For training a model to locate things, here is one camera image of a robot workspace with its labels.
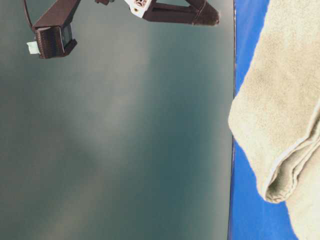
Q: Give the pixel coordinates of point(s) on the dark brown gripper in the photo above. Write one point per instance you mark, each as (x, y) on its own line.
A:
(198, 13)

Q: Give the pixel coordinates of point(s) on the cream bath towel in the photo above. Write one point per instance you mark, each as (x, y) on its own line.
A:
(275, 117)

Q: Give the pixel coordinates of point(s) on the blue table mat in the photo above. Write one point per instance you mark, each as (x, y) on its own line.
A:
(250, 217)

